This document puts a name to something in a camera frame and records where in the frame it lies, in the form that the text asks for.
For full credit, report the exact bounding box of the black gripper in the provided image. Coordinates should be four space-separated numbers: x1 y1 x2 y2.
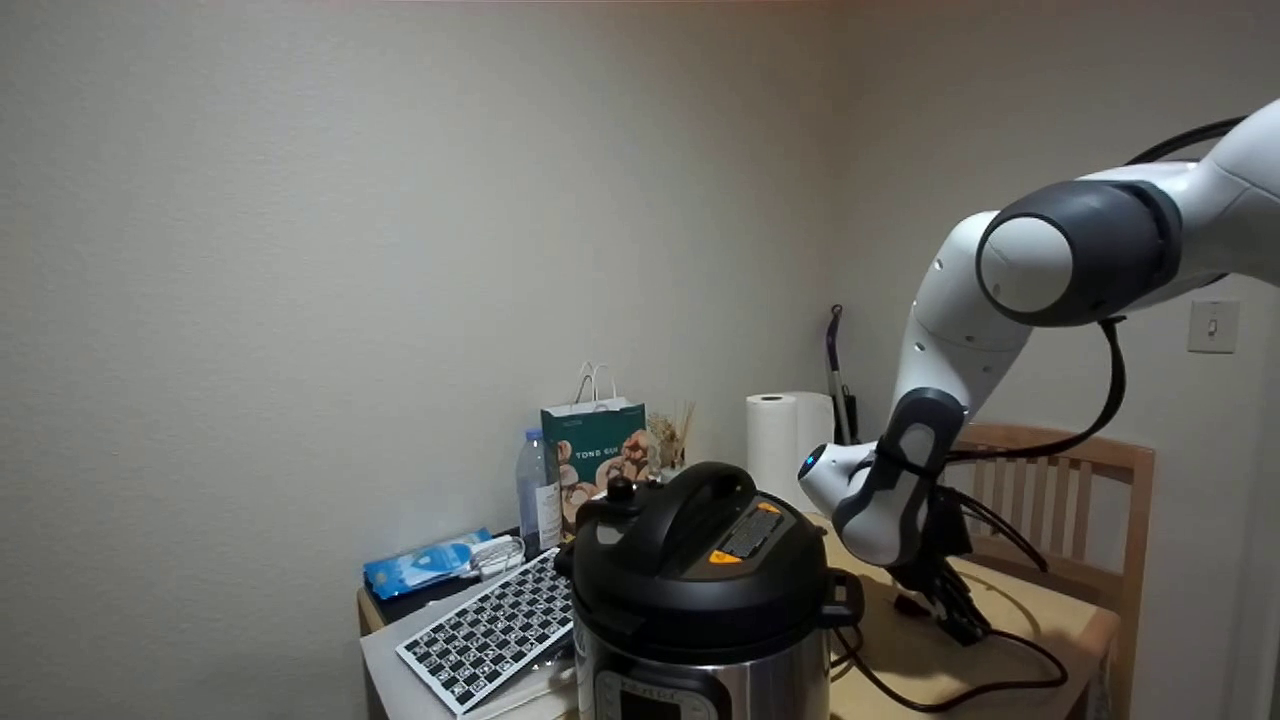
883 493 998 654

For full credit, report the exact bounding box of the black power cable white tag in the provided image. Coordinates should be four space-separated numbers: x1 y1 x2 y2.
829 586 1076 716

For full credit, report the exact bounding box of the wooden slatted chair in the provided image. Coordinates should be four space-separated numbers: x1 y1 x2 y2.
920 421 1160 720

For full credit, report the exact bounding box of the white paper towel roll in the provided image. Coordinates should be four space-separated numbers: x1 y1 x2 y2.
741 385 838 522

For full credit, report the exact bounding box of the black steel pressure cooker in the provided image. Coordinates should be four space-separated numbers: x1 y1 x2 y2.
552 455 869 720

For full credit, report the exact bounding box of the brown dried plant bundle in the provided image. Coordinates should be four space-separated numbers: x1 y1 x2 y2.
642 406 701 489

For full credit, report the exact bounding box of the green paper gift bag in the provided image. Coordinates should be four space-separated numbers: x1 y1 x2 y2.
537 356 652 542

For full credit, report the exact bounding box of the clear plastic water bottle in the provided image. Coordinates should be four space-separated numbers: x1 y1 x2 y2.
510 425 563 562

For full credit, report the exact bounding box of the small white packet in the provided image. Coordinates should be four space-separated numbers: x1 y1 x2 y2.
462 530 526 581

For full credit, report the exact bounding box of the blue wet wipes pack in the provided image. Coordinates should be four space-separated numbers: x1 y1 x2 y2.
358 530 490 610

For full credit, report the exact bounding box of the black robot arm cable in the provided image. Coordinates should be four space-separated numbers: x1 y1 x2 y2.
928 112 1251 581

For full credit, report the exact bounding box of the black vacuum handle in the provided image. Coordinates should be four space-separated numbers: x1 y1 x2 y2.
821 302 864 452

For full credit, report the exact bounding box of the white wall light switch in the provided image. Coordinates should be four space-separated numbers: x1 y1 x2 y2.
1183 298 1243 362

